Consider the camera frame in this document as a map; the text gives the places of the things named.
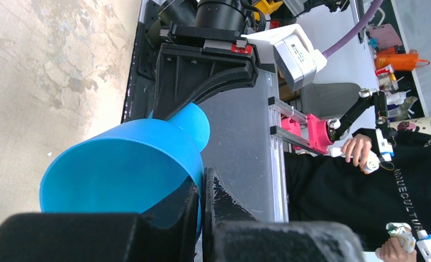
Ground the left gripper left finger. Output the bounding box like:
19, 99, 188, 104
0, 181, 199, 261

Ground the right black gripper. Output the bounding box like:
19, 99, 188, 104
152, 23, 259, 121

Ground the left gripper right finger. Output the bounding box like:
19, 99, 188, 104
202, 168, 365, 261

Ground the blue wine glass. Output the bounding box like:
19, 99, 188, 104
39, 102, 211, 236

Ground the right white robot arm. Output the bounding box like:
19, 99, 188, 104
147, 1, 266, 120

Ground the person's hand at right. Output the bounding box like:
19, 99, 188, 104
341, 134, 372, 168

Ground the person's second hand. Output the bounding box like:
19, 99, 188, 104
379, 237, 417, 262

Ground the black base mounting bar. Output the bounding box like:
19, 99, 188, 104
121, 1, 163, 123

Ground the pink device on bench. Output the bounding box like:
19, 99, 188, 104
281, 114, 333, 154

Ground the grey office chair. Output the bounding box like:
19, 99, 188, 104
300, 82, 361, 119

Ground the person in black shirt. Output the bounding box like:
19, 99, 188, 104
284, 128, 431, 251

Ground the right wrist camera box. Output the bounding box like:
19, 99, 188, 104
244, 24, 327, 91

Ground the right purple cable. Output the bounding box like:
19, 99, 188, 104
322, 0, 385, 59

